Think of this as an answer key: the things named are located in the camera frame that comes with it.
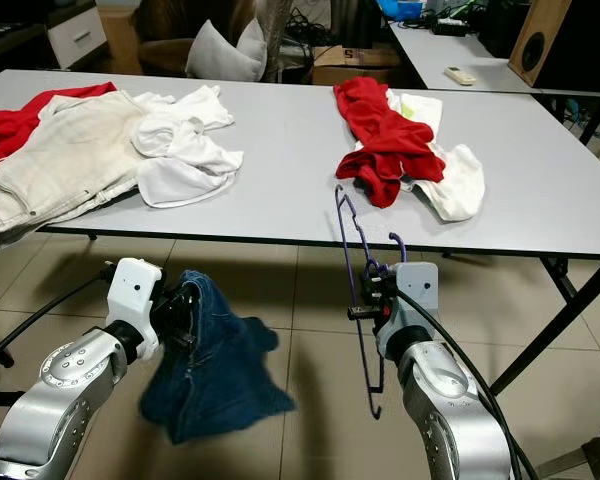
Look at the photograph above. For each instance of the brown cardboard box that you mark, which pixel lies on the brown cardboard box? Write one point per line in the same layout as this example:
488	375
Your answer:
355	68

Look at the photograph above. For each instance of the black low cabinet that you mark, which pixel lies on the black low cabinet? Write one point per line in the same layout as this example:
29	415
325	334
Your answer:
10	40

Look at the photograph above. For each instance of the grey patterned curtain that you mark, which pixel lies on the grey patterned curtain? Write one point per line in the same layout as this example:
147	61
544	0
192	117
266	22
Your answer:
275	35

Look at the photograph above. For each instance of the beige denim trousers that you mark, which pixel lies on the beige denim trousers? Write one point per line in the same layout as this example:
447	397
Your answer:
80	160

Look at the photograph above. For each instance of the white garment with green print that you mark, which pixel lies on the white garment with green print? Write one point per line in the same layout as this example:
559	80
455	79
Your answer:
460	180

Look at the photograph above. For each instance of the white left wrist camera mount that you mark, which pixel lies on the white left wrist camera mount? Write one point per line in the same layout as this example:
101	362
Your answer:
135	290

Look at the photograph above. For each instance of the blue denim shorts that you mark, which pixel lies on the blue denim shorts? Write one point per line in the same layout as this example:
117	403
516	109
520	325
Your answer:
220	380

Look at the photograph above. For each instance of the wooden loudspeaker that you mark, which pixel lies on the wooden loudspeaker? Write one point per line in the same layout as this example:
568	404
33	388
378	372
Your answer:
540	40

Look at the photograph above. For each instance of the grey office table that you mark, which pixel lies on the grey office table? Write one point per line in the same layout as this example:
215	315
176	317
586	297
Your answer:
430	55

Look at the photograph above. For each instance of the white t-shirt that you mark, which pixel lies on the white t-shirt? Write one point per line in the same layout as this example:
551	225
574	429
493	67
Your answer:
190	175

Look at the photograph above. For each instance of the blue plastic box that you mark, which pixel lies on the blue plastic box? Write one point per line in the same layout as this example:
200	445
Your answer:
400	9

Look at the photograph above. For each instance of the brown armchair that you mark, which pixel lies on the brown armchair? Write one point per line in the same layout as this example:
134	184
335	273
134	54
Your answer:
165	55

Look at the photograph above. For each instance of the grey pillow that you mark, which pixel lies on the grey pillow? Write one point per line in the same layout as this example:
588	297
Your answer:
225	55

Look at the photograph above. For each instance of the white remote control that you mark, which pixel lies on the white remote control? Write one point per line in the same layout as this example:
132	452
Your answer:
461	76

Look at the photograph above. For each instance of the white drawer cabinet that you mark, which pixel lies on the white drawer cabinet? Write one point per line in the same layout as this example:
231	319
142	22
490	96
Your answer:
77	37

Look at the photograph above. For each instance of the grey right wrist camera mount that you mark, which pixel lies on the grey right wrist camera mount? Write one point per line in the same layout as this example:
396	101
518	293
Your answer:
418	290

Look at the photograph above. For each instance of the plain red sweatshirt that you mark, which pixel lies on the plain red sweatshirt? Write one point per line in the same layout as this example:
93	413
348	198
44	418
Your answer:
390	140

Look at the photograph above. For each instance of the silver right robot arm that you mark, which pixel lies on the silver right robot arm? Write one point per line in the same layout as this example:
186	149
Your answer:
450	410

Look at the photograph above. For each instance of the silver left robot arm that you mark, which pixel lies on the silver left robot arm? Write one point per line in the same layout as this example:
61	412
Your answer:
60	400

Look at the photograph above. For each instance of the black power strip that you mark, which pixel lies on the black power strip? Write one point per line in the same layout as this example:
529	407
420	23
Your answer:
450	25

